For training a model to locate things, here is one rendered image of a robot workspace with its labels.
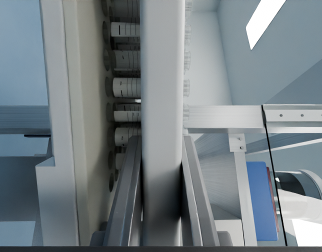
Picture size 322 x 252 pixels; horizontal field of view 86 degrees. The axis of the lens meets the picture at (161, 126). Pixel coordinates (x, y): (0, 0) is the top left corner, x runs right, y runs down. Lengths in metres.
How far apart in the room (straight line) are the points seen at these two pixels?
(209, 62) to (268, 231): 4.71
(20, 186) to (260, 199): 0.73
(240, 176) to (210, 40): 5.24
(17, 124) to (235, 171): 0.55
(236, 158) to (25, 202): 0.65
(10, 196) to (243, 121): 0.73
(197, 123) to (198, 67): 4.48
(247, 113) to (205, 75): 4.33
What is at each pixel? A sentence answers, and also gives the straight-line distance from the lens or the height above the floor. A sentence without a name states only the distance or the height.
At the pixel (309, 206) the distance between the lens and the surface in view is 0.52.
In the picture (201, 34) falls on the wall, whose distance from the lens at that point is 5.70.
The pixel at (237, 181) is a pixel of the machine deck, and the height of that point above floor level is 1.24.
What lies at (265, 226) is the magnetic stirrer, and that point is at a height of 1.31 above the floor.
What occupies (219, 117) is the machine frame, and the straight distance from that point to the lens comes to 0.45.
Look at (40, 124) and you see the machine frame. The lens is 0.49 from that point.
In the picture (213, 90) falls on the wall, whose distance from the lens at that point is 4.59.
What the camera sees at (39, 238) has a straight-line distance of 0.60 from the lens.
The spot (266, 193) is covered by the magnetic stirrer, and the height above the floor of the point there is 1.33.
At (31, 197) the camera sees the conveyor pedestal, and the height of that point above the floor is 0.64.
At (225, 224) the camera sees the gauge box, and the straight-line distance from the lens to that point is 0.50.
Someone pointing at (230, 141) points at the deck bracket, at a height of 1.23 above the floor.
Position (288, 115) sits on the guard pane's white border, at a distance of 0.52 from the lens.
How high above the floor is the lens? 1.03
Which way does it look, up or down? 2 degrees up
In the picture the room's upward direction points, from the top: 90 degrees clockwise
